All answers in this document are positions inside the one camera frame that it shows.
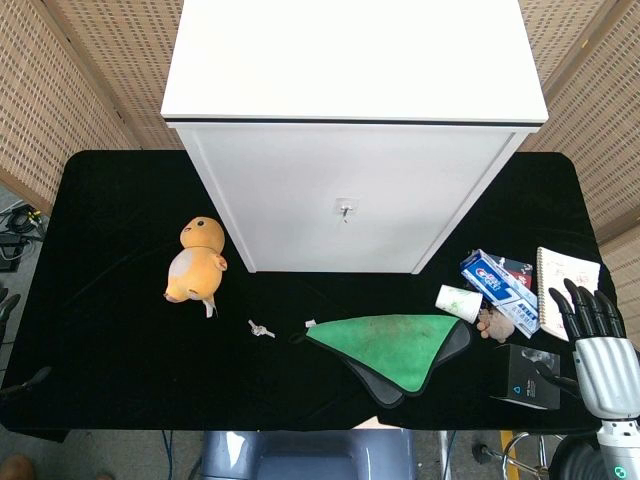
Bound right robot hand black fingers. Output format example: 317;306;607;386
537;278;640;421

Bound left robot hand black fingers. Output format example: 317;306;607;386
0;287;54;400

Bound grey and green cloth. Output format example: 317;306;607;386
288;313;473;409

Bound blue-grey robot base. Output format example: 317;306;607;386
188;429;417;480

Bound white cabinet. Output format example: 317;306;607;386
160;0;550;275

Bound black product box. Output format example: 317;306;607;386
489;343;563;411

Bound brown shoe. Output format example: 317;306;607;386
0;453;35;480

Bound black velvet tablecloth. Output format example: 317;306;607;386
0;149;619;444

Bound white spiral notebook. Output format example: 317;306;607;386
536;245;602;343

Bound small beige plush toy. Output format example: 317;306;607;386
475;307;516;344

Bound chrome stool base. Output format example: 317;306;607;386
471;431;552;480

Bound dark red card box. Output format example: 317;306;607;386
492;253;535;290

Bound blue toothpaste box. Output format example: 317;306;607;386
459;248;541;339

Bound white paper cup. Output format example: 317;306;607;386
434;284;484;324

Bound yellow plush toy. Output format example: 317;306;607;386
162;215;230;320

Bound woven rattan folding screen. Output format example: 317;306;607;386
0;0;185;214
516;0;640;346

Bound bundle of black cables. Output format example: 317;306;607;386
0;198;49;274

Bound thin blue cable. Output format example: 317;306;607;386
160;429;175;480

